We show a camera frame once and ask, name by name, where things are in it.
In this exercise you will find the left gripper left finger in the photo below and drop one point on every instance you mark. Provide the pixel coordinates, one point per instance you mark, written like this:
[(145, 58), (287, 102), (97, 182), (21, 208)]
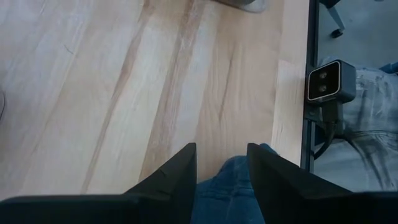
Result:
[(109, 208)]

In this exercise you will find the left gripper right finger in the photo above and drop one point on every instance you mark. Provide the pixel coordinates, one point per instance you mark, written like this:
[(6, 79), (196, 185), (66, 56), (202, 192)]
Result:
[(311, 205)]

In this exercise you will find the blue denim cap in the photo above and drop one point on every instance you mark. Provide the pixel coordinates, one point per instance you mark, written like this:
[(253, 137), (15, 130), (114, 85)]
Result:
[(227, 193)]

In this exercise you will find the chair leg with caster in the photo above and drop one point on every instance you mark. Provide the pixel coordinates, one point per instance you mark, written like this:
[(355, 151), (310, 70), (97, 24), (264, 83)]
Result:
[(335, 18)]

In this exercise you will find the grey table-level camera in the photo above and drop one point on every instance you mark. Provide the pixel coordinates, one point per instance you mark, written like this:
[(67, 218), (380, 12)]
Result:
[(342, 81)]

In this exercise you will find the black aluminium table frame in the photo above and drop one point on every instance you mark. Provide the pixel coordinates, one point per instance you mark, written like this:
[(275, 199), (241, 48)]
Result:
[(311, 37)]

